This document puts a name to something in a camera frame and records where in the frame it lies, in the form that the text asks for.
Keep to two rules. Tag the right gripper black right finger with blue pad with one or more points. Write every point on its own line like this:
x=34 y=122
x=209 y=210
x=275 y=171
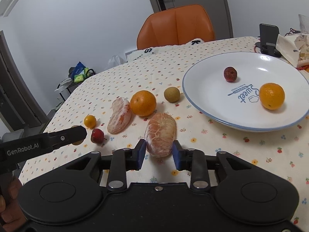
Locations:
x=192 y=160

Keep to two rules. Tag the finger of the black genrobot left gripper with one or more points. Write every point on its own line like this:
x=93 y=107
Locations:
x=23 y=149

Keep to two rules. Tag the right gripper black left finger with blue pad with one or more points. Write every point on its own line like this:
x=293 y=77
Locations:
x=124 y=160

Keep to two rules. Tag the peeled pomelo piece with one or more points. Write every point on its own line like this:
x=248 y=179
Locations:
x=160 y=134
x=121 y=115

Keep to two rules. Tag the small yellow kumquat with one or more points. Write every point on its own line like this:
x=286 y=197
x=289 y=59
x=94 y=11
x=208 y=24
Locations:
x=90 y=121

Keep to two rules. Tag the large orange tangerine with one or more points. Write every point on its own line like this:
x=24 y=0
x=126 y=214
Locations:
x=143 y=103

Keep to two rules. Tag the green-brown round fruit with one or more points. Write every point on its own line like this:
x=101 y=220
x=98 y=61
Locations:
x=172 y=94

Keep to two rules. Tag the dark red small fruit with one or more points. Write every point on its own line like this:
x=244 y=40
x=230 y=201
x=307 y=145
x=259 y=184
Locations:
x=230 y=74

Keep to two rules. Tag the small orange tangerine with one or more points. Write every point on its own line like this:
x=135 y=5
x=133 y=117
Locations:
x=272 y=96

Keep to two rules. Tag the yellow-green small fruit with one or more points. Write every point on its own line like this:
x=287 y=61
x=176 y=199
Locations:
x=78 y=142

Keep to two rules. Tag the person's left hand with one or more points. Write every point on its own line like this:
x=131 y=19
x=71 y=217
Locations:
x=11 y=212

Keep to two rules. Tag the black metal rack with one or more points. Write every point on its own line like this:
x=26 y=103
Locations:
x=68 y=84

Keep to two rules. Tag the white plate with blue rim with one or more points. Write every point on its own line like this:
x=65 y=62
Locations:
x=237 y=104

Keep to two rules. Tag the green box on rack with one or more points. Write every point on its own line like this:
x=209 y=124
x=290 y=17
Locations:
x=79 y=78

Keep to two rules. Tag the white plastic bag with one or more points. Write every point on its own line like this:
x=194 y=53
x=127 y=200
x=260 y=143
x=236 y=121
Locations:
x=114 y=61

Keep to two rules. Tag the blue package on rack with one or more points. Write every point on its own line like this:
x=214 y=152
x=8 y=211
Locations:
x=73 y=71

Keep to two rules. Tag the white fluffy cushion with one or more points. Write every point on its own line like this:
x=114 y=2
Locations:
x=138 y=54

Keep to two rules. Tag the orange leather chair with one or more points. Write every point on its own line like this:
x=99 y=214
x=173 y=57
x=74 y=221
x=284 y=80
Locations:
x=175 y=26

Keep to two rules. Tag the black phone stand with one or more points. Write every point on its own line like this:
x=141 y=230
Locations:
x=268 y=40

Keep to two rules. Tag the patterned tissue box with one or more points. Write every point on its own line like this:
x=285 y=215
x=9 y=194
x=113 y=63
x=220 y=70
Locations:
x=294 y=47

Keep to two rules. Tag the dark side doorway frame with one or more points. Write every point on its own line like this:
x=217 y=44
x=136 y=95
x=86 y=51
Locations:
x=19 y=109

